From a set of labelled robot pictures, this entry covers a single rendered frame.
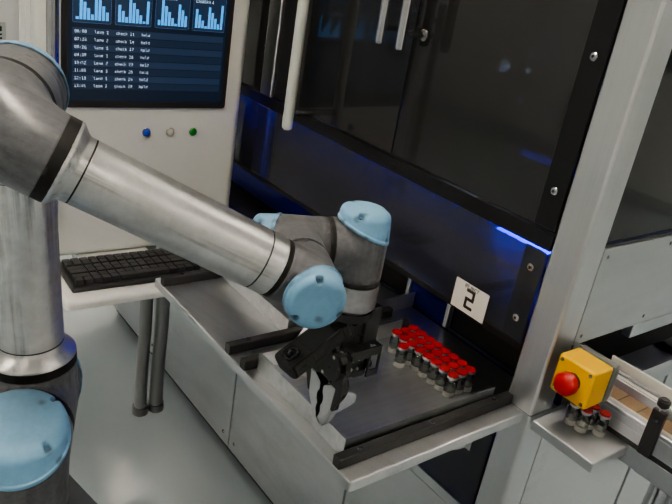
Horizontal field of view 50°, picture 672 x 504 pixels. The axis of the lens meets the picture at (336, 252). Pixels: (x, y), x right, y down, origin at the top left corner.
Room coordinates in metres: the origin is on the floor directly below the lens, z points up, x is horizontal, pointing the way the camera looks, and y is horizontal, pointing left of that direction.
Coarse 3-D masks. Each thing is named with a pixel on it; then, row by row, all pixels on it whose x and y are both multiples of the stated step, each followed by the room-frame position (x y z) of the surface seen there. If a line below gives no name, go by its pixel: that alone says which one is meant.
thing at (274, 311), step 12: (240, 288) 1.37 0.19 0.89; (384, 288) 1.51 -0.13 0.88; (252, 300) 1.33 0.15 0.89; (264, 300) 1.29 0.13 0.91; (384, 300) 1.39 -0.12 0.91; (396, 300) 1.41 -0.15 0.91; (408, 300) 1.43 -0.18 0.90; (264, 312) 1.29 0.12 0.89; (276, 312) 1.26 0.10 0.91; (276, 324) 1.25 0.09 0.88; (288, 324) 1.23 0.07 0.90
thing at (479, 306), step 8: (456, 280) 1.26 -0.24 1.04; (456, 288) 1.26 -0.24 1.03; (464, 288) 1.25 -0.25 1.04; (472, 288) 1.23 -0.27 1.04; (456, 296) 1.26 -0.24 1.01; (464, 296) 1.24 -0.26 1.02; (480, 296) 1.22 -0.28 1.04; (488, 296) 1.20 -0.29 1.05; (456, 304) 1.25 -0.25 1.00; (472, 304) 1.23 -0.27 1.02; (480, 304) 1.21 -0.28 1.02; (464, 312) 1.24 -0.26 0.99; (472, 312) 1.22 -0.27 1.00; (480, 312) 1.21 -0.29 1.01; (480, 320) 1.20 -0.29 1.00
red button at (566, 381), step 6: (564, 372) 1.03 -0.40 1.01; (570, 372) 1.03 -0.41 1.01; (558, 378) 1.03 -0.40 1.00; (564, 378) 1.02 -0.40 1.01; (570, 378) 1.02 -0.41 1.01; (576, 378) 1.02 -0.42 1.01; (558, 384) 1.02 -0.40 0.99; (564, 384) 1.02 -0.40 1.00; (570, 384) 1.01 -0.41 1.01; (576, 384) 1.02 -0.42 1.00; (558, 390) 1.02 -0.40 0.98; (564, 390) 1.01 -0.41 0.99; (570, 390) 1.01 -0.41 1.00; (576, 390) 1.02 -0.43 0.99; (564, 396) 1.02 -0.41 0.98
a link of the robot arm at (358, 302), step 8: (376, 288) 0.92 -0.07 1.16; (352, 296) 0.91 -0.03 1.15; (360, 296) 0.91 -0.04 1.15; (368, 296) 0.91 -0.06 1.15; (376, 296) 0.93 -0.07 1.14; (352, 304) 0.90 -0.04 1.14; (360, 304) 0.91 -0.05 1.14; (368, 304) 0.91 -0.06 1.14; (344, 312) 0.91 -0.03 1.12; (352, 312) 0.91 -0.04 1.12; (360, 312) 0.91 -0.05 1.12; (368, 312) 0.93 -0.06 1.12
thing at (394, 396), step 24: (384, 336) 1.28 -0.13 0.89; (264, 360) 1.08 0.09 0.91; (384, 360) 1.19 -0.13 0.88; (288, 384) 1.02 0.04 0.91; (360, 384) 1.10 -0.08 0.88; (384, 384) 1.11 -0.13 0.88; (408, 384) 1.12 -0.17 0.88; (360, 408) 1.02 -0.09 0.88; (384, 408) 1.04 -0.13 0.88; (408, 408) 1.05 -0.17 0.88; (432, 408) 1.01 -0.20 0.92; (456, 408) 1.05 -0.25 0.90; (336, 432) 0.91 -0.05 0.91; (360, 432) 0.91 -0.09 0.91; (384, 432) 0.94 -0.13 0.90
